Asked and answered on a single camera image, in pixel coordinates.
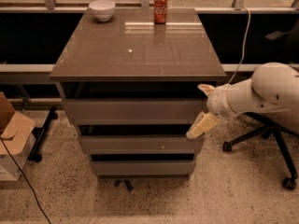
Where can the cardboard box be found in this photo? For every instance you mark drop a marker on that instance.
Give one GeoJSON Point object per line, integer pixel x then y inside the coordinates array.
{"type": "Point", "coordinates": [17, 134]}

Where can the grey middle drawer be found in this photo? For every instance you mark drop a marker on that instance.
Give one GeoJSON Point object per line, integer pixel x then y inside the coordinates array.
{"type": "Point", "coordinates": [140, 144]}

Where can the grey bottom drawer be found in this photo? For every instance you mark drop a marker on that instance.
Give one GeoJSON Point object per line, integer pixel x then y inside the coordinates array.
{"type": "Point", "coordinates": [143, 168]}

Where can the grey top drawer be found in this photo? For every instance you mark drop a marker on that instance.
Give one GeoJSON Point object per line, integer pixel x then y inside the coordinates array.
{"type": "Point", "coordinates": [133, 111]}

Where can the grey drawer cabinet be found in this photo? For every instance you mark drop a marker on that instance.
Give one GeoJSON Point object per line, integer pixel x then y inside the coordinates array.
{"type": "Point", "coordinates": [132, 57]}

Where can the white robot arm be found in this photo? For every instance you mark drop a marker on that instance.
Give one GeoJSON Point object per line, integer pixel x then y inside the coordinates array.
{"type": "Point", "coordinates": [272, 88]}

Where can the red cola can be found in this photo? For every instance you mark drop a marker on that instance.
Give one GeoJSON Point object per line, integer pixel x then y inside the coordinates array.
{"type": "Point", "coordinates": [160, 11]}

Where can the grey drawer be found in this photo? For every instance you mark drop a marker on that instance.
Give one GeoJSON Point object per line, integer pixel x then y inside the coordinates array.
{"type": "Point", "coordinates": [140, 144]}
{"type": "Point", "coordinates": [143, 168]}
{"type": "Point", "coordinates": [133, 111]}

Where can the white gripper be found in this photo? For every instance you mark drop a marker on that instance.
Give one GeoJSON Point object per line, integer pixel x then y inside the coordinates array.
{"type": "Point", "coordinates": [218, 104]}

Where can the black office chair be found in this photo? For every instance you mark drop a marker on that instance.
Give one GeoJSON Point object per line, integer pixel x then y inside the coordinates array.
{"type": "Point", "coordinates": [270, 127]}

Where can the black stand foot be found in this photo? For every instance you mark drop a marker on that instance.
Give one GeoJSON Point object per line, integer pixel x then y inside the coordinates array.
{"type": "Point", "coordinates": [40, 133]}

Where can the white ceramic bowl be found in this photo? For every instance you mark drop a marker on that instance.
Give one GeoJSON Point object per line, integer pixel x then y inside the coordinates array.
{"type": "Point", "coordinates": [103, 10]}

